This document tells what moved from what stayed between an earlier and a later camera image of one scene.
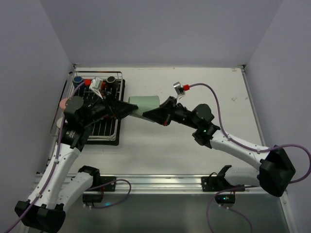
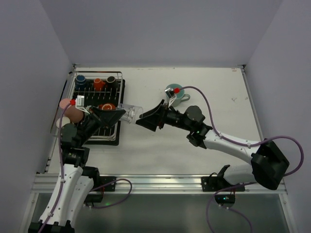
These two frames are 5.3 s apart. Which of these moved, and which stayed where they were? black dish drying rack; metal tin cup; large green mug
Moved: large green mug
Stayed: metal tin cup; black dish drying rack
